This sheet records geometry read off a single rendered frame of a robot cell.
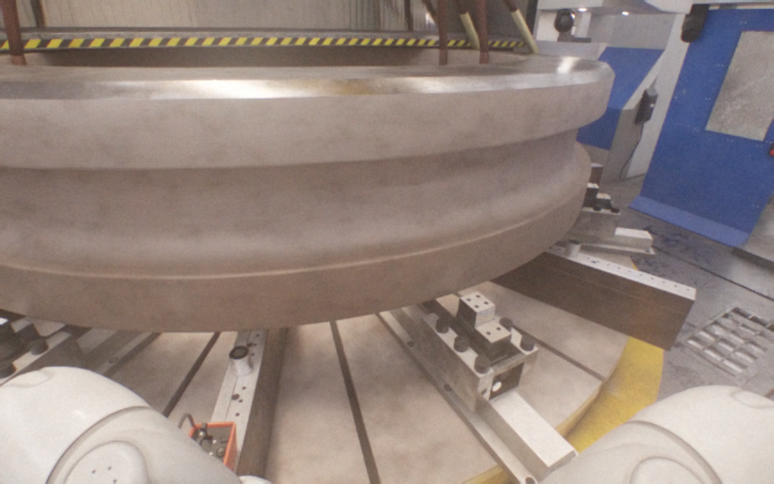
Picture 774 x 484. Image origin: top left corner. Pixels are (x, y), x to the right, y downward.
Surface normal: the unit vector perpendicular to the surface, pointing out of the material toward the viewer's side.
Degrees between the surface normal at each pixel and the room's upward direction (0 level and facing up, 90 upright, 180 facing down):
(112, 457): 28
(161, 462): 52
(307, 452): 0
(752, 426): 10
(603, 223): 90
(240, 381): 0
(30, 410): 17
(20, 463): 47
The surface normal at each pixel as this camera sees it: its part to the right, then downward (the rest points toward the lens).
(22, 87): -0.05, -0.29
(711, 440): -0.10, -0.80
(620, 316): -0.62, 0.36
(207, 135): 0.12, 0.47
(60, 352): 0.96, 0.15
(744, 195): -0.88, 0.21
